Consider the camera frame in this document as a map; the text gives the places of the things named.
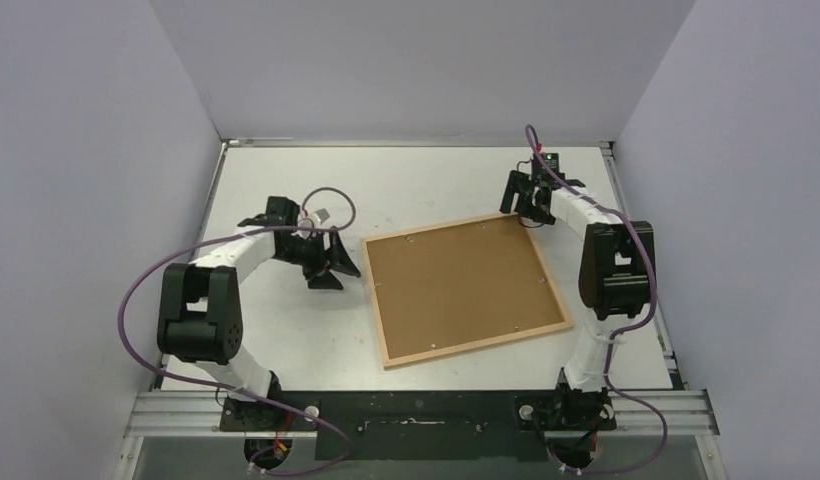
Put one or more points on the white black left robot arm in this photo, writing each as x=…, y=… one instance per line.
x=200, y=315

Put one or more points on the brown frame backing board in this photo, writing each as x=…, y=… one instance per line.
x=463, y=285

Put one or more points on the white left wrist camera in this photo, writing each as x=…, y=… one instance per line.
x=311, y=222

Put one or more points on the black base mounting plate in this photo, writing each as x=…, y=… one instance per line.
x=418, y=425

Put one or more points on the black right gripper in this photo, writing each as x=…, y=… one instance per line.
x=528, y=193

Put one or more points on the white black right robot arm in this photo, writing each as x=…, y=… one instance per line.
x=616, y=264

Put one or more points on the light wooden picture frame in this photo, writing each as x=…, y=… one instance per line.
x=470, y=344

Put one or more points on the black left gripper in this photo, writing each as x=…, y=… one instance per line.
x=337, y=259

